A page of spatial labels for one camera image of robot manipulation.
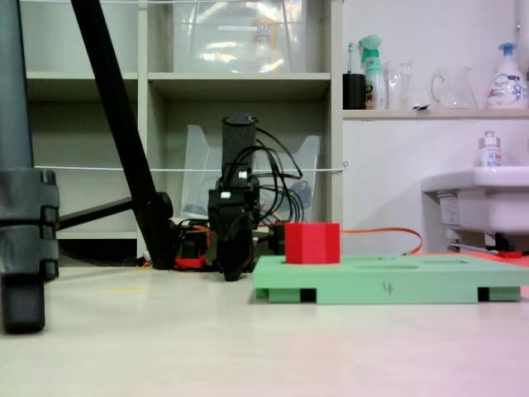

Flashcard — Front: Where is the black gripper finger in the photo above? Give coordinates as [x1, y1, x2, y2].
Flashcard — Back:
[208, 213, 232, 267]
[222, 213, 255, 283]

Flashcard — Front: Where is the wooden wall ledge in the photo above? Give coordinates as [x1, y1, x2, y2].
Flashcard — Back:
[341, 108, 529, 122]

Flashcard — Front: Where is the black clamp under sink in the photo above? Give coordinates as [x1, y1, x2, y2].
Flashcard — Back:
[493, 232, 517, 253]

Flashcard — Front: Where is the thin black tripod brace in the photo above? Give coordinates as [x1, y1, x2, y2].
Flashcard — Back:
[57, 197, 136, 231]

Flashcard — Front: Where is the red base clamp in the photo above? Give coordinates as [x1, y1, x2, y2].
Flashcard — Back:
[173, 255, 207, 271]

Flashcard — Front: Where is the thick grey tripod leg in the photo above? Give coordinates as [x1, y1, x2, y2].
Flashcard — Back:
[0, 0, 61, 335]

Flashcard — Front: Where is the red octagonal pillar block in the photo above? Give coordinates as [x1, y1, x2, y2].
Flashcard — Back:
[284, 222, 342, 265]

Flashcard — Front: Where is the green spray bottle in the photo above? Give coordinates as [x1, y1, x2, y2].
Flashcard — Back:
[358, 34, 386, 111]

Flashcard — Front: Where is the white foam soap bottle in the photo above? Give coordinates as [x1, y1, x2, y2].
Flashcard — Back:
[486, 41, 529, 110]

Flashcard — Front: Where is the black cup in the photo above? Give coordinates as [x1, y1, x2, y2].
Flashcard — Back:
[342, 73, 368, 111]

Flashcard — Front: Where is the clear measuring cup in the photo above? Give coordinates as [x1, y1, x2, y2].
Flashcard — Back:
[384, 60, 415, 111]

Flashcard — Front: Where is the slanted black tripod leg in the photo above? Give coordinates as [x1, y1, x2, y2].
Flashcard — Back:
[69, 0, 177, 270]

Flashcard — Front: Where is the orange labelled packet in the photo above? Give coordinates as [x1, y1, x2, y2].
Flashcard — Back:
[250, 17, 279, 63]

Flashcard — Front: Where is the glass pitcher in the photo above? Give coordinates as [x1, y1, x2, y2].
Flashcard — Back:
[431, 65, 479, 111]

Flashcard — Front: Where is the small clear sanitizer bottle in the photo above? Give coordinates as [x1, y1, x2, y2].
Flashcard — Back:
[478, 130, 503, 169]

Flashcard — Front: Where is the green shape-sorting board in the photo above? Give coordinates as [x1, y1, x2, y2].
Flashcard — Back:
[250, 254, 529, 306]

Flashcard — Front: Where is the clear plastic storage box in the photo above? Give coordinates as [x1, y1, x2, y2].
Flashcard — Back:
[171, 0, 309, 74]

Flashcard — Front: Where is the white sink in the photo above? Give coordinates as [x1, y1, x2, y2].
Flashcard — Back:
[421, 165, 529, 237]

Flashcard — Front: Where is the beige shelf unit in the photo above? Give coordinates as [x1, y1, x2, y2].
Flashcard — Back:
[18, 0, 344, 242]

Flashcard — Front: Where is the orange cable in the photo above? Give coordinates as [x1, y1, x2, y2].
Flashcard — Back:
[339, 226, 423, 256]

